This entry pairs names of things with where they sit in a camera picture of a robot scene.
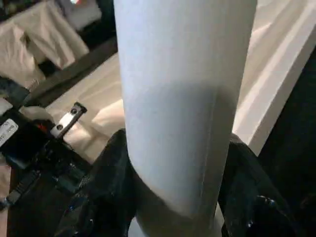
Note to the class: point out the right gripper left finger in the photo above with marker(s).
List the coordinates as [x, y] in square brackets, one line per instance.
[101, 195]

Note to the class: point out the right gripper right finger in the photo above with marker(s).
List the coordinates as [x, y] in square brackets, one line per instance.
[259, 202]

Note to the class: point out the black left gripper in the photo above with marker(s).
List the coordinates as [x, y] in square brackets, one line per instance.
[32, 143]

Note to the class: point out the white plastic table top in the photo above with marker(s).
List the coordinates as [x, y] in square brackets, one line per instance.
[98, 98]

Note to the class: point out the white plastic table leg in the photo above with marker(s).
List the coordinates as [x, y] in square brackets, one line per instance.
[185, 98]

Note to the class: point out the black mat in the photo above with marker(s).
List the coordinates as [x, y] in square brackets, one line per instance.
[291, 148]

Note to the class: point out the white plastic sheet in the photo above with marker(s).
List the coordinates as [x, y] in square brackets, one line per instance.
[37, 37]

